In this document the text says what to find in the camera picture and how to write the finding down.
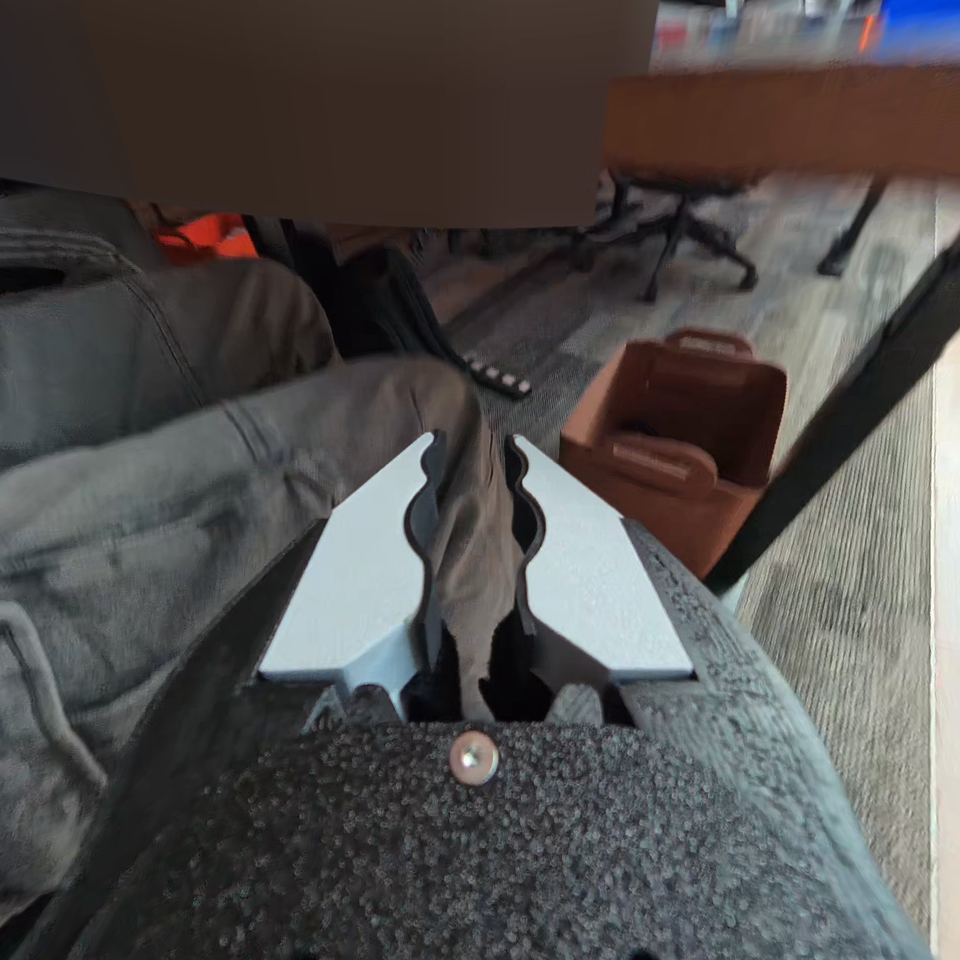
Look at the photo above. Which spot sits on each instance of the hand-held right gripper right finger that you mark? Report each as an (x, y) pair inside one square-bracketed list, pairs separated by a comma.
[(600, 592)]

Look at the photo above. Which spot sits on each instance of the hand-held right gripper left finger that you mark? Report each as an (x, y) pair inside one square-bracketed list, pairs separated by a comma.
[(352, 592)]

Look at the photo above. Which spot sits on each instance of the brown paper bag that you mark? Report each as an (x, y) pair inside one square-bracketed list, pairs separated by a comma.
[(675, 420)]

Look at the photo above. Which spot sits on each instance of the person's grey trousers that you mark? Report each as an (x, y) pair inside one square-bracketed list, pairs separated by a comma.
[(187, 465)]

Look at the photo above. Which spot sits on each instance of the black strip with pale dots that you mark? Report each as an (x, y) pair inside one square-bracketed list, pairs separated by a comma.
[(499, 377)]

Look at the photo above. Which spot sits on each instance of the dark cloth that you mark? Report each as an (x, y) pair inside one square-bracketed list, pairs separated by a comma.
[(360, 300)]

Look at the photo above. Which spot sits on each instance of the black slanted table leg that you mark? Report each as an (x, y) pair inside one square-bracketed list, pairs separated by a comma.
[(840, 420)]

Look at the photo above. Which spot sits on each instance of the black office chair base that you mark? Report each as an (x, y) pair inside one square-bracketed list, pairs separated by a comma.
[(675, 225)]

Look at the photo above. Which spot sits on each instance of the orange cloth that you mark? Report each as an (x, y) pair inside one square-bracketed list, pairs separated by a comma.
[(210, 236)]

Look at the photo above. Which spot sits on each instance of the brown wooden table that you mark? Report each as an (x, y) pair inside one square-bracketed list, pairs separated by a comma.
[(780, 120)]

